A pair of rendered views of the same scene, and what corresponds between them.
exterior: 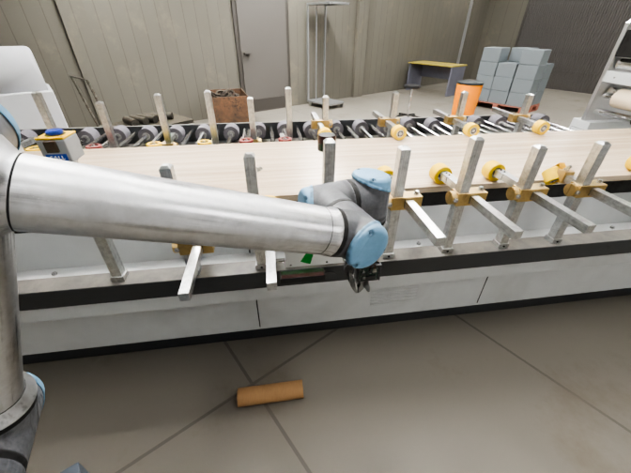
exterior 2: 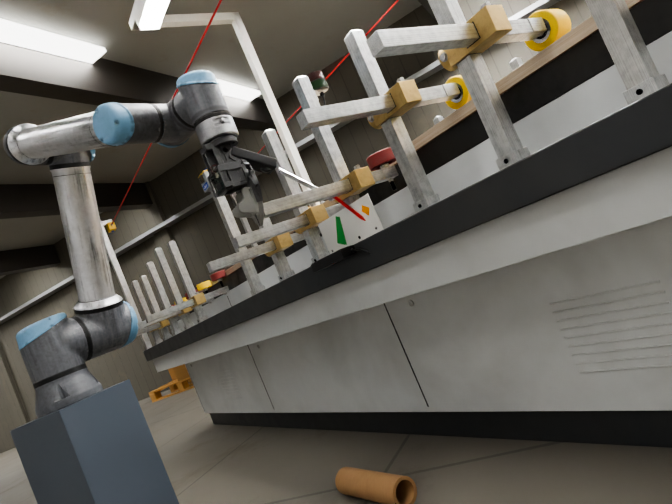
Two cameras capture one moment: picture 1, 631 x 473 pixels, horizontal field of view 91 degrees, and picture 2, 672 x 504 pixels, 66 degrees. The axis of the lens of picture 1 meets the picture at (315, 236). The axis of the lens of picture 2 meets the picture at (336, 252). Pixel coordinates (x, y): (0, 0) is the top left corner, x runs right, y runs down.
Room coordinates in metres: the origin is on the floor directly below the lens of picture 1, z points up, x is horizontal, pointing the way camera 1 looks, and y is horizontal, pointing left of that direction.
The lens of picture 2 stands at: (0.28, -1.24, 0.63)
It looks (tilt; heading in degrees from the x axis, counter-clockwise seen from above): 3 degrees up; 64
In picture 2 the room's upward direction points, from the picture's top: 23 degrees counter-clockwise
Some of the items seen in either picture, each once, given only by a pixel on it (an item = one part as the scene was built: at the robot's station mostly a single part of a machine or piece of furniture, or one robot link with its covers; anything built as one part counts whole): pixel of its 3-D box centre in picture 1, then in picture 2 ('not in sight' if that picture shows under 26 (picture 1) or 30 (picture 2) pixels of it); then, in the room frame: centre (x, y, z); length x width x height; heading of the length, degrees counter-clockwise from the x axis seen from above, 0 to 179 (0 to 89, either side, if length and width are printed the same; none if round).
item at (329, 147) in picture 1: (327, 206); (333, 157); (0.97, -0.04, 0.94); 0.03 x 0.03 x 0.48; 9
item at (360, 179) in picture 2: not in sight; (351, 185); (0.98, -0.06, 0.84); 0.13 x 0.06 x 0.05; 99
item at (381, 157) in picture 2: not in sight; (386, 171); (1.10, -0.06, 0.85); 0.08 x 0.08 x 0.11
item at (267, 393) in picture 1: (270, 392); (373, 485); (0.80, 0.20, 0.04); 0.30 x 0.08 x 0.08; 99
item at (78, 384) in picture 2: not in sight; (65, 388); (0.14, 0.59, 0.65); 0.19 x 0.19 x 0.10
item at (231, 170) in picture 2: (363, 255); (228, 167); (0.66, -0.13, 0.97); 0.09 x 0.08 x 0.12; 8
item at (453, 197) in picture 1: (465, 196); (471, 40); (1.05, -0.56, 0.94); 0.13 x 0.06 x 0.05; 99
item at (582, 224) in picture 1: (533, 193); not in sight; (1.07, -0.82, 0.95); 0.50 x 0.04 x 0.04; 9
